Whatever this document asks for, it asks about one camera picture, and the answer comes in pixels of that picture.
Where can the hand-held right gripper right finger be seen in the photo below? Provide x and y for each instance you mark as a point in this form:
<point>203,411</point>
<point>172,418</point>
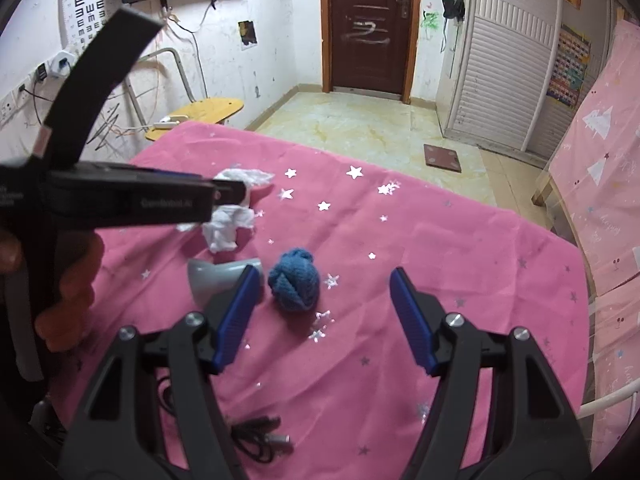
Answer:
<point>412,320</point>

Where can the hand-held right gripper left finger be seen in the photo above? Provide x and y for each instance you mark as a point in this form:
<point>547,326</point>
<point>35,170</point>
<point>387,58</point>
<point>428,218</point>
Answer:
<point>235,320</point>

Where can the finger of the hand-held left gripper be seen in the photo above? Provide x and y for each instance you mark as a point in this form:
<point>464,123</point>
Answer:
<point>230,192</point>
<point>95,75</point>

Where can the blue yarn ball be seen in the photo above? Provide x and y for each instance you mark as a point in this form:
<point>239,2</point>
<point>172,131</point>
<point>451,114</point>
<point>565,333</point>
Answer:
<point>295,282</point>

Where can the person's left hand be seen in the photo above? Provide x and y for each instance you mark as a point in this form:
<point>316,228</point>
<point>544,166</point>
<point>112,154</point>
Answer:
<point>75,290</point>

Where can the white power adapter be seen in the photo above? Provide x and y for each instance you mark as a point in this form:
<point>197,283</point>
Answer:
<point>62,62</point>

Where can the grey plastic cup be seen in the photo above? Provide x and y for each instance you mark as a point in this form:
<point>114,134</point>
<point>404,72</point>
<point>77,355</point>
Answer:
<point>215,275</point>

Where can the eye test chart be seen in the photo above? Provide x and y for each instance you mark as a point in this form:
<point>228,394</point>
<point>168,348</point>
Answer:
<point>86,0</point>

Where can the yellow folding chair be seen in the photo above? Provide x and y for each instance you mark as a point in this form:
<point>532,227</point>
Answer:
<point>205,110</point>

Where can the white power strip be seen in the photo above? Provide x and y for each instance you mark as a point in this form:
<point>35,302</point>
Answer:
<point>169,122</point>

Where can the pink star tablecloth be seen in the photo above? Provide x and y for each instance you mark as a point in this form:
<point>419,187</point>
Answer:
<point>400,220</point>

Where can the brown floor scale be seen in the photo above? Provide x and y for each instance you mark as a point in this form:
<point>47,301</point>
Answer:
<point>442,158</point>

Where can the white metal chair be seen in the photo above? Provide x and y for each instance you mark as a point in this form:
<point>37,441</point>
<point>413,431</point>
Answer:
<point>607,400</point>

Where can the dark brown door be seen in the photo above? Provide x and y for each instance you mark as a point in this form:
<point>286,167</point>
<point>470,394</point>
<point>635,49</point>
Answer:
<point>372,25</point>

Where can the pink tree print curtain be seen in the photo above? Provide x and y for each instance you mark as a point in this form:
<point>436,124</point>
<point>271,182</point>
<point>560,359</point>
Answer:
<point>610,200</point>

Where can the white slatted wardrobe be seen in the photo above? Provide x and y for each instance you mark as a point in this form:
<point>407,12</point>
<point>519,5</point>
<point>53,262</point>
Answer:
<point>500,60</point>

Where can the black hanging bag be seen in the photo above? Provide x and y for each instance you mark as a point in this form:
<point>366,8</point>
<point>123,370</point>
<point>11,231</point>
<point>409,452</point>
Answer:
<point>454,6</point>

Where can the open wall box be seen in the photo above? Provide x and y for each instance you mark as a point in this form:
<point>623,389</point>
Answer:
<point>248,35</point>

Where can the wooden bed frame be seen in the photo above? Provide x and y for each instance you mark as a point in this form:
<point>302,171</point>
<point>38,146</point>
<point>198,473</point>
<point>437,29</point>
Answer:
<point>542,191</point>

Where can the colourful grid wall chart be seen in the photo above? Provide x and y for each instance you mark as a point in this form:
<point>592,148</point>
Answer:
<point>570,67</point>

